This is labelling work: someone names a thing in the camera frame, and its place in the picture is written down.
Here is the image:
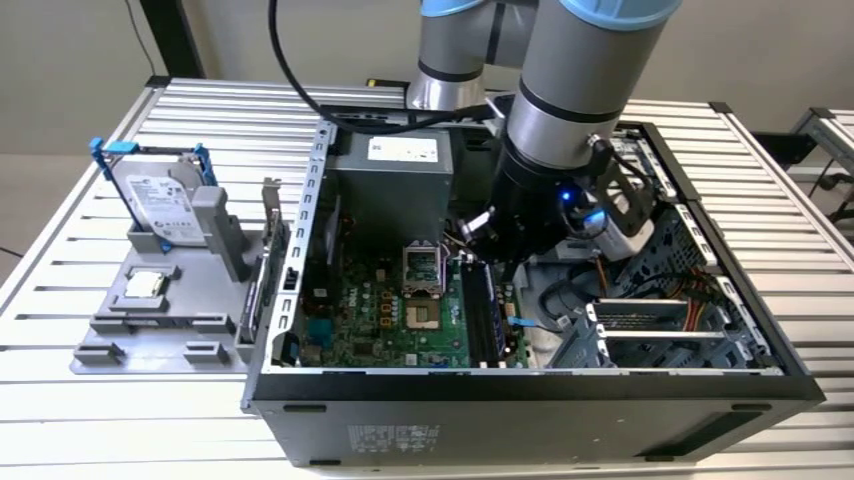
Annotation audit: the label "aluminium side table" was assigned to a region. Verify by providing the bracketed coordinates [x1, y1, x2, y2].
[786, 107, 854, 181]

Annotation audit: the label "hard disk in blue carrier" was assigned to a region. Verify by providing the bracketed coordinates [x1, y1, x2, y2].
[88, 138, 219, 249]

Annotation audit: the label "silver CPU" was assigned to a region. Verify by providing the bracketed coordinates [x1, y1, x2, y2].
[125, 271, 168, 299]

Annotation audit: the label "grey power supply unit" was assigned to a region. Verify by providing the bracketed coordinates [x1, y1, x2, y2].
[331, 130, 455, 251]

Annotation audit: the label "black stand post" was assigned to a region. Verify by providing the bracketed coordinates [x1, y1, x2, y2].
[136, 0, 207, 80]

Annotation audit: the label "CPU socket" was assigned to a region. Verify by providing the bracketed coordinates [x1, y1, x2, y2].
[403, 298, 446, 331]

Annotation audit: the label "orange red yellow wires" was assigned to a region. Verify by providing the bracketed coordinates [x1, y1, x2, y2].
[665, 267, 721, 335]

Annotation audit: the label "green motherboard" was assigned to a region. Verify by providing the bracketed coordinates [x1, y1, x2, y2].
[296, 247, 535, 371]

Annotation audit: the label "thin metal locking lever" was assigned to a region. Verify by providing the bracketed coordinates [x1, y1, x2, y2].
[438, 249, 462, 299]

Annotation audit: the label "metal socket cover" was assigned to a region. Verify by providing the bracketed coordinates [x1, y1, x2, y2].
[402, 242, 447, 297]

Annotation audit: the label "black data cables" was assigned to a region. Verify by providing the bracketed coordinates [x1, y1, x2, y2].
[536, 276, 590, 335]

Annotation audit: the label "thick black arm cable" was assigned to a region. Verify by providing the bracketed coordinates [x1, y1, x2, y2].
[266, 0, 508, 134]

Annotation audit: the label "metal disk bay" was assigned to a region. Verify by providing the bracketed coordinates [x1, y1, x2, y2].
[550, 297, 759, 370]

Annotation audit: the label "small silver wrist camera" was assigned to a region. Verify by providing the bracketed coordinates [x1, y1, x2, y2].
[459, 209, 496, 247]

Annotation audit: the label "grey parts rack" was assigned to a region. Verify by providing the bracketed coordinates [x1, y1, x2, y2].
[69, 174, 295, 376]

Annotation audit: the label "RAM stick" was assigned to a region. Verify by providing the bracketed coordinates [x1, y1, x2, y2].
[478, 259, 508, 362]
[92, 313, 235, 326]

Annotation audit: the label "black RAM slot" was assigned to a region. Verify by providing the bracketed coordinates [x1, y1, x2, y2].
[468, 253, 491, 370]
[462, 253, 483, 370]

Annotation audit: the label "orange power wire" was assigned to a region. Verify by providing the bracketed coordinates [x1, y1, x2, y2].
[593, 254, 614, 302]

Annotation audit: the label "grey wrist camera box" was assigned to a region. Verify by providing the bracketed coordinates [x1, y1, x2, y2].
[591, 189, 657, 260]

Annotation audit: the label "black PC case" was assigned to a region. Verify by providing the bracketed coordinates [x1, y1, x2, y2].
[239, 103, 827, 469]

